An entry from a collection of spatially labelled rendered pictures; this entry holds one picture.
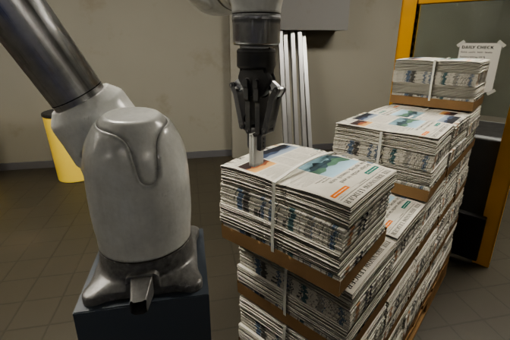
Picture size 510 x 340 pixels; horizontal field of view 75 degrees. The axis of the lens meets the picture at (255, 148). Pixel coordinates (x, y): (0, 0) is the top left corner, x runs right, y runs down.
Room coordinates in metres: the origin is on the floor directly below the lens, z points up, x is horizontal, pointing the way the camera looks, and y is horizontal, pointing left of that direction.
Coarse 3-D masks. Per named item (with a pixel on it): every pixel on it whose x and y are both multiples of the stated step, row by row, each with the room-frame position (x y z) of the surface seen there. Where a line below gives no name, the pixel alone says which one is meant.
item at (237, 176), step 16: (288, 144) 1.02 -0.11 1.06; (240, 160) 0.86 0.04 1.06; (272, 160) 0.86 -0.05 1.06; (288, 160) 0.87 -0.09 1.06; (224, 176) 0.83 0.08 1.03; (240, 176) 0.80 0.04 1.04; (256, 176) 0.76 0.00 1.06; (224, 192) 0.83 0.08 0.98; (240, 192) 0.80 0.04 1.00; (256, 192) 0.76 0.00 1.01; (224, 208) 0.83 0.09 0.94; (240, 208) 0.79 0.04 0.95; (256, 208) 0.76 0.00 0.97; (224, 224) 0.84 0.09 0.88; (240, 224) 0.79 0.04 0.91; (256, 224) 0.75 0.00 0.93
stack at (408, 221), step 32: (448, 192) 1.38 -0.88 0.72; (416, 224) 1.00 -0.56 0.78; (448, 224) 1.49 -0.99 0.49; (256, 256) 0.82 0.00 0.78; (384, 256) 0.76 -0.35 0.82; (416, 256) 1.08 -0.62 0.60; (256, 288) 0.82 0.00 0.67; (288, 288) 0.75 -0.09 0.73; (320, 288) 0.68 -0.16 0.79; (352, 288) 0.64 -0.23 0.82; (384, 288) 0.81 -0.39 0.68; (256, 320) 0.82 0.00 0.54; (320, 320) 0.67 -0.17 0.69; (352, 320) 0.63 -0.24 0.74; (384, 320) 0.85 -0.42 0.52; (416, 320) 1.23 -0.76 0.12
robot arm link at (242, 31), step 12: (240, 24) 0.62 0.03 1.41; (252, 24) 0.61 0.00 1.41; (264, 24) 0.61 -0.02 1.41; (276, 24) 0.63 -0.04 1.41; (240, 36) 0.62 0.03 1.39; (252, 36) 0.61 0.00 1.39; (264, 36) 0.61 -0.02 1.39; (276, 36) 0.63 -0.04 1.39; (240, 48) 0.65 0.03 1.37; (252, 48) 0.63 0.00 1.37; (264, 48) 0.63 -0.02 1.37
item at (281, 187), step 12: (312, 156) 0.89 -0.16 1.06; (324, 156) 0.90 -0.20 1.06; (336, 156) 0.90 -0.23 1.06; (288, 168) 0.80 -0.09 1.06; (300, 168) 0.81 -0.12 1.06; (312, 168) 0.81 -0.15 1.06; (288, 180) 0.73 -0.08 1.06; (276, 192) 0.72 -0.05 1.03; (276, 204) 0.72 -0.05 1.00; (276, 216) 0.72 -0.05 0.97; (264, 228) 0.73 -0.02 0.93; (276, 228) 0.71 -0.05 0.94; (276, 240) 0.71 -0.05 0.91
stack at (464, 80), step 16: (400, 64) 1.73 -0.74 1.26; (416, 64) 1.68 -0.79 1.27; (432, 64) 1.63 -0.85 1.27; (448, 64) 1.59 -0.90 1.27; (464, 64) 1.54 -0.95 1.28; (480, 64) 1.50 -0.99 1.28; (400, 80) 1.73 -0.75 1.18; (416, 80) 1.67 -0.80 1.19; (432, 80) 1.62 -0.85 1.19; (448, 80) 1.58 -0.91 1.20; (464, 80) 1.53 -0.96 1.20; (480, 80) 1.61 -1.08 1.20; (416, 96) 1.67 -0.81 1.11; (432, 96) 1.61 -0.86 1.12; (448, 96) 1.58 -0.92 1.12; (464, 96) 1.53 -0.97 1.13; (480, 96) 1.66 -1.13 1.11; (464, 112) 1.53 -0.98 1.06; (464, 160) 1.59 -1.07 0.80; (464, 176) 1.65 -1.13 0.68; (448, 240) 1.55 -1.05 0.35
